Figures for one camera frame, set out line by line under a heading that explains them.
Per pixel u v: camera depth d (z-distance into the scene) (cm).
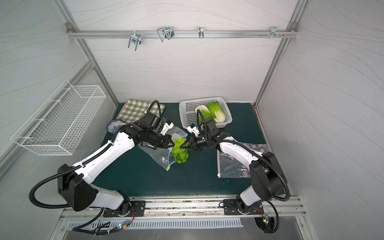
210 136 66
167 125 72
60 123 69
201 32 78
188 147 73
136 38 78
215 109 104
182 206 75
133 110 117
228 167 88
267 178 44
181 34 80
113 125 104
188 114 115
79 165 42
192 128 78
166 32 77
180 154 75
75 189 39
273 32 76
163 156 78
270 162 45
